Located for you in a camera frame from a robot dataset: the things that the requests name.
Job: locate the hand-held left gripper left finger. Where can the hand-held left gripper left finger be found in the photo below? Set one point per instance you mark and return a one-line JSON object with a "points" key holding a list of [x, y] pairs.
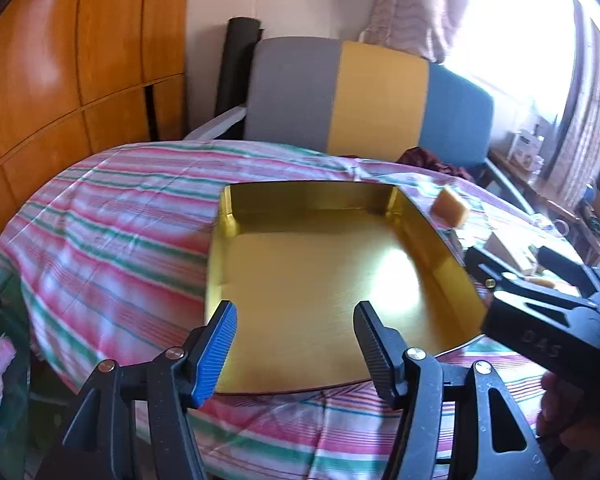
{"points": [[215, 357]]}

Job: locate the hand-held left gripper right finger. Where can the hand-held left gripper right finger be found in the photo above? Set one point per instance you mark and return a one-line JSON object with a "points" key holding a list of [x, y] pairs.
{"points": [[377, 355]]}

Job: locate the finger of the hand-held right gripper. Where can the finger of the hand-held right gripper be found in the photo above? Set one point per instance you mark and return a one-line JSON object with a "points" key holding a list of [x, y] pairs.
{"points": [[560, 262], [485, 265]]}

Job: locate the white carton box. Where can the white carton box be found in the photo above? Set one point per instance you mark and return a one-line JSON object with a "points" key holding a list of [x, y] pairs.
{"points": [[505, 250]]}

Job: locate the yellow sponge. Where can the yellow sponge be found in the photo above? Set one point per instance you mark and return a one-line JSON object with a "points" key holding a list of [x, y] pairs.
{"points": [[450, 209]]}

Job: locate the maroon gift box gold interior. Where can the maroon gift box gold interior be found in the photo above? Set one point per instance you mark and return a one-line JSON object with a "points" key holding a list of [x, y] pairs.
{"points": [[305, 285]]}

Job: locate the person's right hand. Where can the person's right hand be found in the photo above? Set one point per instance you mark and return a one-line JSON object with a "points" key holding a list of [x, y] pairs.
{"points": [[575, 410]]}

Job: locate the wooden side table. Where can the wooden side table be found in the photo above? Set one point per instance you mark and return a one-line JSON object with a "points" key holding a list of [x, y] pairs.
{"points": [[545, 195]]}

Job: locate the blue round container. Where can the blue round container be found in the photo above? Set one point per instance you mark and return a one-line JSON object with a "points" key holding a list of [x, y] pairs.
{"points": [[588, 194]]}

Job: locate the dark red garment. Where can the dark red garment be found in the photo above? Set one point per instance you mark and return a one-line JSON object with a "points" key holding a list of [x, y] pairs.
{"points": [[425, 159]]}

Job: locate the white blue printed carton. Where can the white blue printed carton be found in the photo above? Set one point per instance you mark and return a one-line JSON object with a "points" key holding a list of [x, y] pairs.
{"points": [[522, 145]]}

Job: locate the striped cloth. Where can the striped cloth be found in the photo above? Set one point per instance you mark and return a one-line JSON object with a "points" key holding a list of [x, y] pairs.
{"points": [[120, 240]]}

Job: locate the striped window curtain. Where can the striped window curtain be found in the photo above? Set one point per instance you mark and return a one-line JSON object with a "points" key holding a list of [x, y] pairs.
{"points": [[585, 110]]}

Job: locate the grey yellow blue chair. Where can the grey yellow blue chair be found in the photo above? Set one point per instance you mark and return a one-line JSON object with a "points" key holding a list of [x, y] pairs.
{"points": [[380, 95]]}

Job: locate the pink patterned curtain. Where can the pink patterned curtain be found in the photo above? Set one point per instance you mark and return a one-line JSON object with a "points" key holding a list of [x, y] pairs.
{"points": [[420, 5]]}

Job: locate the black rolled mat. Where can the black rolled mat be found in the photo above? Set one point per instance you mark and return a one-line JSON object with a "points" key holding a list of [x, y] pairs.
{"points": [[237, 60]]}

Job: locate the wooden wardrobe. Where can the wooden wardrobe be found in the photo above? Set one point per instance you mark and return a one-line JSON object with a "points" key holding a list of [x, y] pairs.
{"points": [[55, 60]]}

